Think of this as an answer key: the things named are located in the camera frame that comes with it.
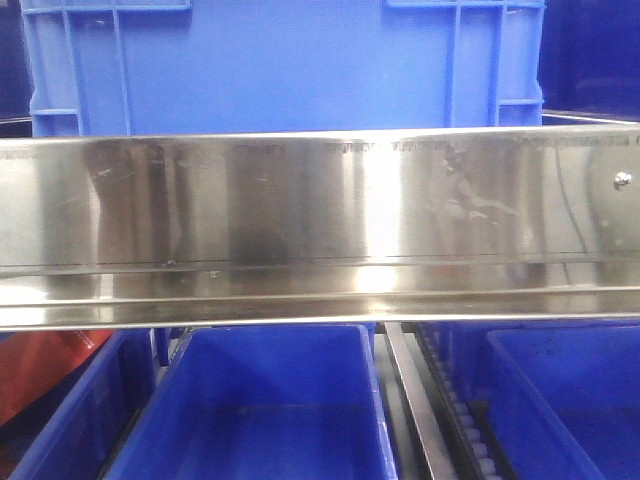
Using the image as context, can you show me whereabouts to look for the blue bin lower centre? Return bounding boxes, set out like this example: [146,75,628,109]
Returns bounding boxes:
[107,324,397,479]

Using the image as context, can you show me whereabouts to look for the blue bin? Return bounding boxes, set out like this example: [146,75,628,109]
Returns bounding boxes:
[1,329,156,479]
[446,321,639,479]
[107,324,397,479]

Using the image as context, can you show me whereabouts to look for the large blue crate upper shelf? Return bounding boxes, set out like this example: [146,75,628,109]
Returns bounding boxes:
[20,1,545,136]

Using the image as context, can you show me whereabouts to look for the blue bin lower right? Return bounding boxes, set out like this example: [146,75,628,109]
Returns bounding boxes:
[446,321,639,479]

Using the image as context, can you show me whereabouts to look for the blue bin lower left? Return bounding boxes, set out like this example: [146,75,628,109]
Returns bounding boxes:
[1,329,156,479]

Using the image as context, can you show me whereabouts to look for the red bag in bin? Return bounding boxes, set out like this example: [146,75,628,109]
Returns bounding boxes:
[1,330,113,424]

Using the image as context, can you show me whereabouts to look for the dark blue crate upper right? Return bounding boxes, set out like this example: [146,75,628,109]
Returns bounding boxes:
[539,1,639,121]

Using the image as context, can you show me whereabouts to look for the dark blue crate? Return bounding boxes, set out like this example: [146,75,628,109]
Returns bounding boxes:
[539,1,639,121]
[1,1,32,138]

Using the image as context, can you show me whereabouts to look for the dark blue crate upper left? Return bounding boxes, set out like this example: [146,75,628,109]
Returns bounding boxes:
[1,1,32,138]

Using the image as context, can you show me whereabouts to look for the stainless steel shelf rail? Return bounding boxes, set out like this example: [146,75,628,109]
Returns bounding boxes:
[1,123,639,331]

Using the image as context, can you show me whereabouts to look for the steel divider rail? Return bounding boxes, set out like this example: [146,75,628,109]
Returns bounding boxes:
[384,322,457,479]

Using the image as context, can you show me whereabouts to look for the steel bolt on rail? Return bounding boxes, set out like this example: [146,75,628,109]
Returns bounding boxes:
[613,171,633,191]

